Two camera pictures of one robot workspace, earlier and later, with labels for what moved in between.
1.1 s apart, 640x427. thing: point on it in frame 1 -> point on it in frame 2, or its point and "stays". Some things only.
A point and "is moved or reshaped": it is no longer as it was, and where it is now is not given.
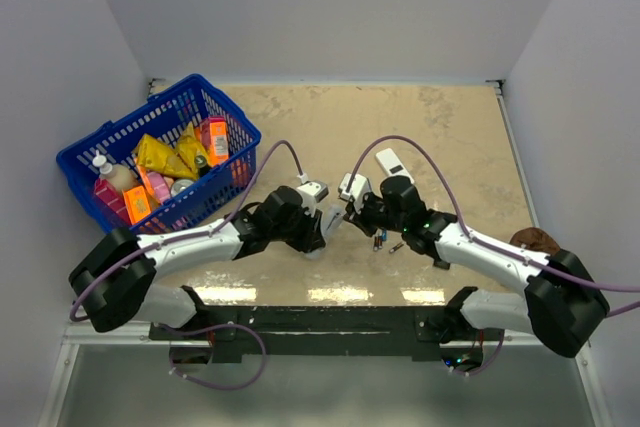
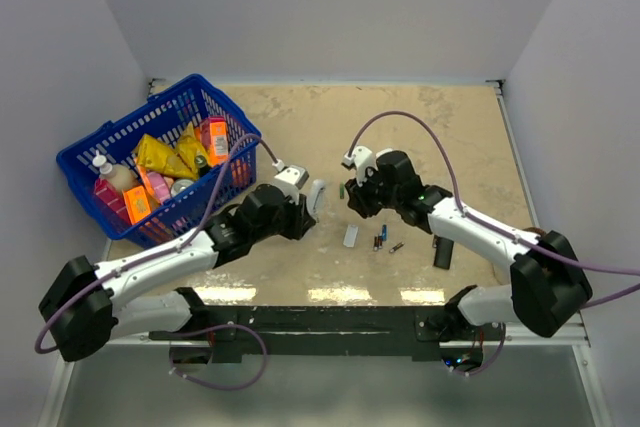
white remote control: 331,218 is moved or reshaped
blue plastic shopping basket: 183,161 stays
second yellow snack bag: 190,146 stays
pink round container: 160,186 stays
